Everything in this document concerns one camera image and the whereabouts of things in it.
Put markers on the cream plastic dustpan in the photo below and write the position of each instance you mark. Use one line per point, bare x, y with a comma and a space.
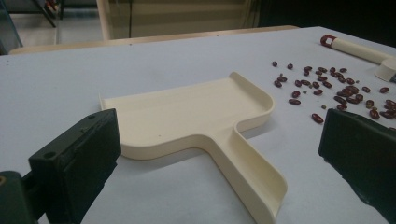
186, 118

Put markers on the black metal stand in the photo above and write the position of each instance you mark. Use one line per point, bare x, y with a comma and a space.
46, 17

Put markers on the white table board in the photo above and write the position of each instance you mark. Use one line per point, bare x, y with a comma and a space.
62, 93

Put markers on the light wooden furniture frame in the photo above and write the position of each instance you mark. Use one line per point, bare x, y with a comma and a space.
186, 18

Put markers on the light wooden table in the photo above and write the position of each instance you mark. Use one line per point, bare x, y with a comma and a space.
155, 39

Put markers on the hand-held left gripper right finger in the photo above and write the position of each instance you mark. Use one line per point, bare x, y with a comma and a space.
364, 155

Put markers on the pile of red beans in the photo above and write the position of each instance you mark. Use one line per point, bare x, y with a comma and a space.
351, 90

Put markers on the dark curtain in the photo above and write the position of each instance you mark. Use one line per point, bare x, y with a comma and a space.
327, 12

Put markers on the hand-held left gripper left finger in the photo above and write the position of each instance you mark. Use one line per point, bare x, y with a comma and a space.
77, 161

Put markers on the cream brush with red cap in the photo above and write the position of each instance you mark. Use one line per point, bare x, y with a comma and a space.
355, 49

